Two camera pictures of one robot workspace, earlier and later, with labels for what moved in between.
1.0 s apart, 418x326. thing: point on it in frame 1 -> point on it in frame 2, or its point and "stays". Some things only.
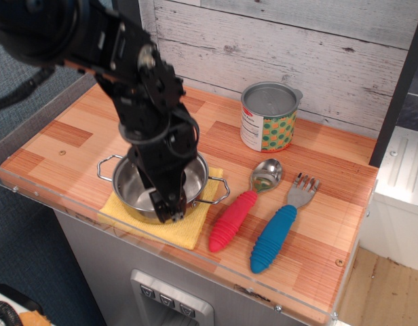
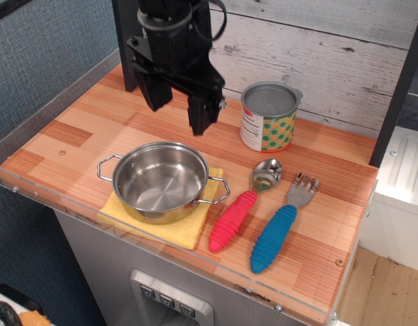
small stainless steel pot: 136,200 stays
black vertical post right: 404,89 stays
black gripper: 159,148 -> 184,56
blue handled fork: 279,225 stays
